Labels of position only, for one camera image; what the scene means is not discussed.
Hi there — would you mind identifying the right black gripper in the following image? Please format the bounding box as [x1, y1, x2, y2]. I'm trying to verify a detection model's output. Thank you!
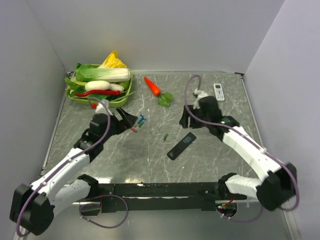
[179, 104, 211, 129]

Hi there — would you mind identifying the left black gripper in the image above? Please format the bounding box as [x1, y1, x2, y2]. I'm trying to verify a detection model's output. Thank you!
[100, 106, 137, 143]

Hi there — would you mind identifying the black remote control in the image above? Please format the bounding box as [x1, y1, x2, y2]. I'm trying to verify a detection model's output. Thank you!
[167, 132, 197, 161]

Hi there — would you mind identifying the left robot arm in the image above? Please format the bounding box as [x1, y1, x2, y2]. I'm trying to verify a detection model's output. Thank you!
[9, 107, 138, 236]

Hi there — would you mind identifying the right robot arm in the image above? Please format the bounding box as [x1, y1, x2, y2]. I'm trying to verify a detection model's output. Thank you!
[179, 91, 299, 211]

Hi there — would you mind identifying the white remote control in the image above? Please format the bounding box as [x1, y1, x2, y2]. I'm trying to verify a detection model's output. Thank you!
[213, 83, 225, 102]

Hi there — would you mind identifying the orange toy carrot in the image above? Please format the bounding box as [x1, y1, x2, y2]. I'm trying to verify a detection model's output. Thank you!
[144, 76, 173, 108]

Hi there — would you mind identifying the red chili pepper toy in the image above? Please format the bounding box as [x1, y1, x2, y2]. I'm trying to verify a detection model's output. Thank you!
[75, 89, 121, 97]

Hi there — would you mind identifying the white radish toy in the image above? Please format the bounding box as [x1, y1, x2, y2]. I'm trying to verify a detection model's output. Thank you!
[84, 80, 125, 92]

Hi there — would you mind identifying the green tray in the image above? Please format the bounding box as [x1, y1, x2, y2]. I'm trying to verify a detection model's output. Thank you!
[65, 64, 134, 108]

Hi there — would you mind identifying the napa cabbage toy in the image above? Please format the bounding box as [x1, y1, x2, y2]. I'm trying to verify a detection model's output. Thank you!
[74, 63, 131, 83]

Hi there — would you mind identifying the yellow leaf toy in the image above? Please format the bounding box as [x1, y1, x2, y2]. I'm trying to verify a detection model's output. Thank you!
[98, 50, 127, 68]

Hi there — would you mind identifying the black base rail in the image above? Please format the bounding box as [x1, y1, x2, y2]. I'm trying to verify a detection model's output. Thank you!
[81, 182, 247, 213]

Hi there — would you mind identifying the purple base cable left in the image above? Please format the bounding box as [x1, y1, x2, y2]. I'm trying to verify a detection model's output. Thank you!
[78, 194, 129, 229]

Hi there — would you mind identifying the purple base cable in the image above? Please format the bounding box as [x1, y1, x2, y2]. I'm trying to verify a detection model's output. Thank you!
[78, 194, 129, 229]
[216, 199, 265, 224]

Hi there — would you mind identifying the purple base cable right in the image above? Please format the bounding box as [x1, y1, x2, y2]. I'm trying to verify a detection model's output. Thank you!
[216, 199, 265, 224]

